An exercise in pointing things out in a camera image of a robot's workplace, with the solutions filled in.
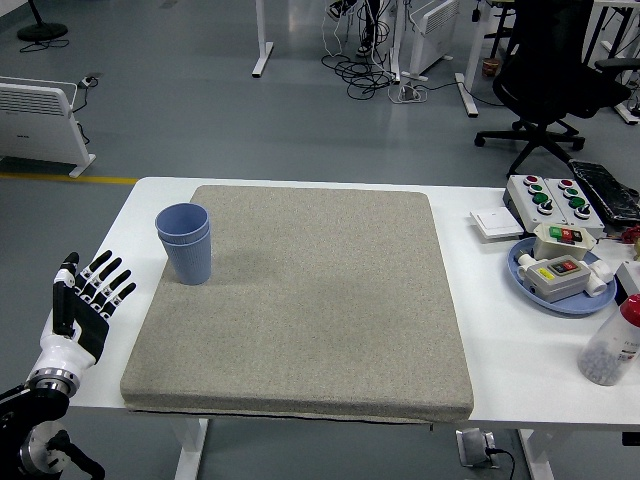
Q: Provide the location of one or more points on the silver floor outlet box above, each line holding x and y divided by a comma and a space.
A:
472, 447

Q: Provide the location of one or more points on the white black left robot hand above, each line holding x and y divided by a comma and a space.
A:
85, 325

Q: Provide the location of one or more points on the black office chair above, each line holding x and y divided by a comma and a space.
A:
550, 75

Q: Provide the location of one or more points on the black fan stand base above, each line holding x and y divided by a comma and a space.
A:
42, 31

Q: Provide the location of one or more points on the grey switch box yellow label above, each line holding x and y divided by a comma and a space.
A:
555, 282

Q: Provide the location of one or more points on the clear bottle red cap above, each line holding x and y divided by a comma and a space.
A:
607, 350

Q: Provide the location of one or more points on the white desk leg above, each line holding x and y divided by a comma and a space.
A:
262, 50
467, 95
395, 50

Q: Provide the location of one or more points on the large white panel heater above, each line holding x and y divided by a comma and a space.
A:
35, 120

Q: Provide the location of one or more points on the blue ribbed plastic cup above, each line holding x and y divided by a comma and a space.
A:
180, 220
190, 265

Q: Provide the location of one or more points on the white green-red push-button switch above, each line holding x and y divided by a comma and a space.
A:
550, 246

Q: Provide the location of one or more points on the white button control box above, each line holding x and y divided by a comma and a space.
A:
595, 220
522, 202

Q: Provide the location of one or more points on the white table leg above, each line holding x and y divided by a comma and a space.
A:
537, 455
190, 450

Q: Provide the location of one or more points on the grey floor socket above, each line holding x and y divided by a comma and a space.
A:
90, 80

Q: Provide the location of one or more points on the black wrapped keyboard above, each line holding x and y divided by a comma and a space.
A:
605, 190

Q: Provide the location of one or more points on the white wall switch plate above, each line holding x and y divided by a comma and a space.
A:
495, 222

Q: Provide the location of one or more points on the grey-brown square mat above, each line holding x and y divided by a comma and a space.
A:
325, 300

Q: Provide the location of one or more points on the white plastic pipe fitting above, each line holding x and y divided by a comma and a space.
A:
598, 280
525, 265

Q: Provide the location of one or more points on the small brown container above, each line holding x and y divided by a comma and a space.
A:
491, 67

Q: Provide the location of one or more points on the person's foot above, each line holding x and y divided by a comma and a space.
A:
339, 7

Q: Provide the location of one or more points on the person's leg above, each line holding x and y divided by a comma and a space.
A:
367, 30

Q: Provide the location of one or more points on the blue round plate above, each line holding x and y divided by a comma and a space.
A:
575, 306

